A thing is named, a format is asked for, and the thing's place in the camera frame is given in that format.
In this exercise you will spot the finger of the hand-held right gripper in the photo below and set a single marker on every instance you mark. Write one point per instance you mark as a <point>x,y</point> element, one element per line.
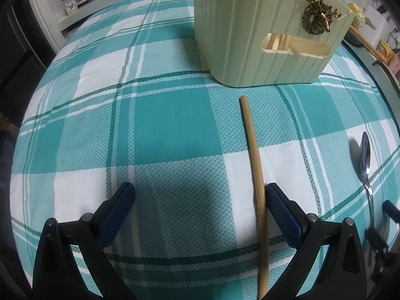
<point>376,240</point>
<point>392,210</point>

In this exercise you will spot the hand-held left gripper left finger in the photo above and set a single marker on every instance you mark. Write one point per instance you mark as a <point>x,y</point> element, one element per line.
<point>117,212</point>

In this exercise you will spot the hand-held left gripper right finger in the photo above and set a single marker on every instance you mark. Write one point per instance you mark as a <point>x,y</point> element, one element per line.
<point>282,215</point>

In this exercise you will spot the wooden chopstick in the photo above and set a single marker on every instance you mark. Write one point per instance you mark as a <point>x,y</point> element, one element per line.
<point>254,162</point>
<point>283,42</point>
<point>272,42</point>

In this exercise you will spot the metal spoon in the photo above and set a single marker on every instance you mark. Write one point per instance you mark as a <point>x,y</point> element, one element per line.
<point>365,153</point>

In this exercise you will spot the cream utensil holder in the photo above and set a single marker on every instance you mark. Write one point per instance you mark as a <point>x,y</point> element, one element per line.
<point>231,31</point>

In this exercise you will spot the teal plaid tablecloth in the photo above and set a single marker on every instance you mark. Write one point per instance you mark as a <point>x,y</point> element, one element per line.
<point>156,115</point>

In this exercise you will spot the yellow printed mug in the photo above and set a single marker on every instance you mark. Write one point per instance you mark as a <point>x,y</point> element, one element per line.
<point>386,50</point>

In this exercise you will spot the wooden cutting board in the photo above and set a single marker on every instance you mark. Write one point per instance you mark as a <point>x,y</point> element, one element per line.
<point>365,41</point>

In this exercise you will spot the white knife holder box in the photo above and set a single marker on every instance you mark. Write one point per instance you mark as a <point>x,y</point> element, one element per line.
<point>375,14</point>

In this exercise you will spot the bag of yellow green items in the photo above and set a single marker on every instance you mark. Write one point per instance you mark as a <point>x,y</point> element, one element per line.
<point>356,11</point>

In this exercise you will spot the white label spice jar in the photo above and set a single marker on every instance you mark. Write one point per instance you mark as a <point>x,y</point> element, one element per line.
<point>69,3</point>

